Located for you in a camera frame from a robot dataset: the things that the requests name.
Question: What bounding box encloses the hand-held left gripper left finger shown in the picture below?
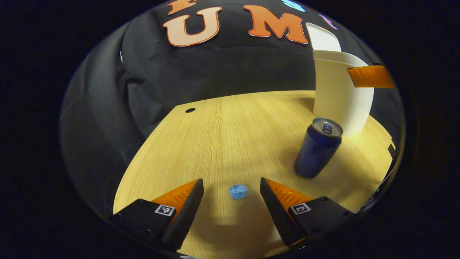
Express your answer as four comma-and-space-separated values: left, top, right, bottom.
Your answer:
113, 178, 204, 252

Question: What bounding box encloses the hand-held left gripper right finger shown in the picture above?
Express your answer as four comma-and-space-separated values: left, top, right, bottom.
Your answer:
259, 177, 356, 247

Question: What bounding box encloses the white desktop garbage bin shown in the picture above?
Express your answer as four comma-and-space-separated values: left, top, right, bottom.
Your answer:
305, 22, 375, 136

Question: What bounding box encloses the blue paper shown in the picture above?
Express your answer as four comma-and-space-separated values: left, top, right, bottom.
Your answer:
229, 184, 248, 200

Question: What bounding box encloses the blue pop can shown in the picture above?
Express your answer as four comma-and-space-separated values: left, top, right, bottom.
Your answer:
294, 117, 344, 179

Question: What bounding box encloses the wooden desktop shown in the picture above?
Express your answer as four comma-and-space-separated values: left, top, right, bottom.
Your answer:
113, 90, 394, 259

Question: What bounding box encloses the black backdrop cloth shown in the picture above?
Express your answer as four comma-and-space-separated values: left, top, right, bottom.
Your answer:
59, 0, 406, 216

